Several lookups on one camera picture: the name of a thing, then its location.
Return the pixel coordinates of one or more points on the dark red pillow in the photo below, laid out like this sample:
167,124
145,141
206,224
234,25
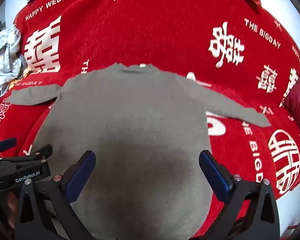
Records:
298,100

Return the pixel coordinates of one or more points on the light floral cloth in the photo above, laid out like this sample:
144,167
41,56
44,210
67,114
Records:
5,50

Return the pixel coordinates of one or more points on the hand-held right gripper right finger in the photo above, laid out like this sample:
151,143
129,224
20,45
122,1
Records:
215,177

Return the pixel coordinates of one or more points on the grey sweater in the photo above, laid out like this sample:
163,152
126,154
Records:
130,120

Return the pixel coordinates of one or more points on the red printed blanket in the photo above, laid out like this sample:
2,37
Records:
152,30

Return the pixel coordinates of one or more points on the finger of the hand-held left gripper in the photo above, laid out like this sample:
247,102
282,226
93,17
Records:
38,153
6,145

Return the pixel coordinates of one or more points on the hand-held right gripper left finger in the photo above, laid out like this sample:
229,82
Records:
81,172

